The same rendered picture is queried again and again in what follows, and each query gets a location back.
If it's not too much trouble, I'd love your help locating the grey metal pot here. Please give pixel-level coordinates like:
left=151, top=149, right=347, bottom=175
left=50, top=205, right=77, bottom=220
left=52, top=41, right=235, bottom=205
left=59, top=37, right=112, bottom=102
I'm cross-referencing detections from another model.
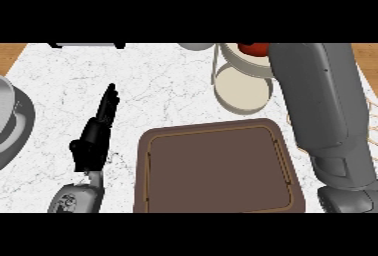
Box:
left=0, top=75, right=37, bottom=171

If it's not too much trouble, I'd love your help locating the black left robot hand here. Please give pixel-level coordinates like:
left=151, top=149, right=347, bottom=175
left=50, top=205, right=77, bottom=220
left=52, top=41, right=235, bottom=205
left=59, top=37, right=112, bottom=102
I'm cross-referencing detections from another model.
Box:
left=68, top=82, right=123, bottom=174

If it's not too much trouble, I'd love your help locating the cream tiered basket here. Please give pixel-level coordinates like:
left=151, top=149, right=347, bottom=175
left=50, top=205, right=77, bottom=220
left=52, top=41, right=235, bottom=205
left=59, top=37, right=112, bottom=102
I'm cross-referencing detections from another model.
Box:
left=210, top=42, right=276, bottom=116

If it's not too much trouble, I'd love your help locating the brown rectangular tray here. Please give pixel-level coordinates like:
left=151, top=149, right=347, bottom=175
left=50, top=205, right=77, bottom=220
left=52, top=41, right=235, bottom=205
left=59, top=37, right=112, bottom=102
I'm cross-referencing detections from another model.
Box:
left=131, top=117, right=307, bottom=214

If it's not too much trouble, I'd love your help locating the red bell pepper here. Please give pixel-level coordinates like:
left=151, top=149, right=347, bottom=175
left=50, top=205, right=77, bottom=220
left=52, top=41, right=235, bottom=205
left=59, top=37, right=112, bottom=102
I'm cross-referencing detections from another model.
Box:
left=238, top=42, right=272, bottom=56

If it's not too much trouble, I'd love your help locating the grey round object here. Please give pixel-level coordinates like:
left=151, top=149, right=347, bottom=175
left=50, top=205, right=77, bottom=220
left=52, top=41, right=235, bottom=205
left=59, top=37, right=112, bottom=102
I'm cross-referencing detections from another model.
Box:
left=177, top=42, right=214, bottom=52

